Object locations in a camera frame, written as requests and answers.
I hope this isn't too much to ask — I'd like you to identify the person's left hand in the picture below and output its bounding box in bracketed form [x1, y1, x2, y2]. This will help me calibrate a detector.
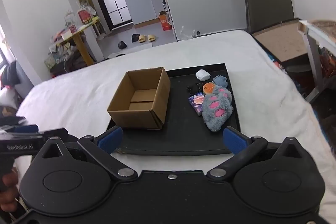
[0, 169, 19, 212]

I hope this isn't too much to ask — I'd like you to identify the blue fluffy pad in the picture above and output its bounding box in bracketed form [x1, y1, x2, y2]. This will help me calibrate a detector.
[212, 75, 228, 88]

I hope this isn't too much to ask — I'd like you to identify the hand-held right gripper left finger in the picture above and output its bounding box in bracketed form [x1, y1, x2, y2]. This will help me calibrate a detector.
[33, 126, 138, 183]

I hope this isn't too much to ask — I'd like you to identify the flat brown cardboard sheet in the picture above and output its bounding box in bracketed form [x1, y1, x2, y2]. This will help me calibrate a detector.
[253, 22, 307, 62]

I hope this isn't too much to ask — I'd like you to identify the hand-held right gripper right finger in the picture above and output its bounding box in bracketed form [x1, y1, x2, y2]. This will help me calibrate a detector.
[206, 126, 311, 183]

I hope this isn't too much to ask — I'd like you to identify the black pillow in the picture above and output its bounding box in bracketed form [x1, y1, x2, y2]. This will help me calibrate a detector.
[0, 60, 20, 88]

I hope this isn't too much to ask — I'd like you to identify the clear plastic bag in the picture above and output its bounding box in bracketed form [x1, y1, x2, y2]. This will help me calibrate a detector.
[180, 26, 196, 41]

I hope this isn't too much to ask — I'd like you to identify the grey kitchen cabinet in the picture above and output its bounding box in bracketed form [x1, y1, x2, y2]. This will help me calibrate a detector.
[122, 0, 166, 25]

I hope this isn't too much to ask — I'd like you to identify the white shelf rack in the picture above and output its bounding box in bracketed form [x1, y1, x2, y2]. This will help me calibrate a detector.
[164, 0, 176, 38]

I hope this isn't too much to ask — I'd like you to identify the white soft ball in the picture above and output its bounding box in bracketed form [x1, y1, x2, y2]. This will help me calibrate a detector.
[196, 69, 211, 81]

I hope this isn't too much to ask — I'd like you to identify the grey door panel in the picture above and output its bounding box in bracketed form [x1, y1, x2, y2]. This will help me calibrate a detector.
[243, 0, 296, 33]

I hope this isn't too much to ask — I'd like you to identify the yellow table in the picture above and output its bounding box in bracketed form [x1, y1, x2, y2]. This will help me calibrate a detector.
[51, 17, 100, 65]

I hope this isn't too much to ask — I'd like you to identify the glass jar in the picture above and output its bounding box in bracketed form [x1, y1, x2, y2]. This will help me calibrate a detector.
[65, 12, 75, 28]

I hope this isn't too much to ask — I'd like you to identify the black plush toy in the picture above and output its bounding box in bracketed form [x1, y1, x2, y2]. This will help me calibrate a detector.
[186, 84, 202, 94]

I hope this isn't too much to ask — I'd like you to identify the white floor mat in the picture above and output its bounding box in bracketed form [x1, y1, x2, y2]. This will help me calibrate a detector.
[109, 42, 153, 59]

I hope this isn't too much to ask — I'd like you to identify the grey desk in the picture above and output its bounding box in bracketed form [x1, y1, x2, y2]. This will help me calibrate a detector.
[298, 19, 336, 104]

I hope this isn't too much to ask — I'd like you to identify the purple printed packet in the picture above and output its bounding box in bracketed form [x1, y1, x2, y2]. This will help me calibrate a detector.
[188, 92, 206, 116]

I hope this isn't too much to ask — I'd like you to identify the orange round plush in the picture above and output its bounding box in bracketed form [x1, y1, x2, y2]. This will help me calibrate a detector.
[203, 82, 216, 95]

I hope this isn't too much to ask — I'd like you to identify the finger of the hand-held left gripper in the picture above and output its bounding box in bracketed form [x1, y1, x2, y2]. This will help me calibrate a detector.
[0, 116, 28, 126]
[13, 124, 39, 133]

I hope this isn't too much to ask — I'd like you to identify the orange cardboard box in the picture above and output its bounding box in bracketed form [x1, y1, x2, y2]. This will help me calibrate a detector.
[159, 11, 171, 31]

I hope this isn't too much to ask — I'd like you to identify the red box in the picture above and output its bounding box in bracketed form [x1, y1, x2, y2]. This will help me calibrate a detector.
[77, 9, 91, 25]

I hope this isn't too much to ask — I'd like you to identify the black tray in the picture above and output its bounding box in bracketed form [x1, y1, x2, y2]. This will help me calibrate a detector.
[110, 63, 241, 156]

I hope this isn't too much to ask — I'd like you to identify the brown cardboard box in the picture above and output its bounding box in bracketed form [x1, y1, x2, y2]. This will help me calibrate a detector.
[107, 67, 171, 130]

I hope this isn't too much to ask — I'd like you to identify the grey paw plush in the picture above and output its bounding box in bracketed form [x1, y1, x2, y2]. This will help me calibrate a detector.
[202, 86, 234, 132]

